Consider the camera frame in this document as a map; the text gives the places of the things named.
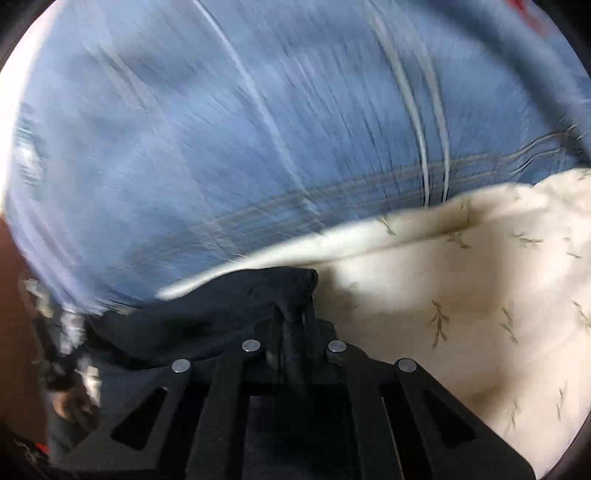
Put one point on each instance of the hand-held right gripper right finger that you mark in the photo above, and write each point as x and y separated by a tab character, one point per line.
324	335

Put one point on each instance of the black garment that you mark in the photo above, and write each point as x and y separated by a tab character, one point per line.
207	314

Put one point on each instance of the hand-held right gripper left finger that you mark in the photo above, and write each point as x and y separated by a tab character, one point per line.
267	335

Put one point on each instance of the white leaf-print bedsheet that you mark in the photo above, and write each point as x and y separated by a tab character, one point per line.
461	300

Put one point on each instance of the blue plaid blanket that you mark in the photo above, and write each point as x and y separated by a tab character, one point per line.
231	138

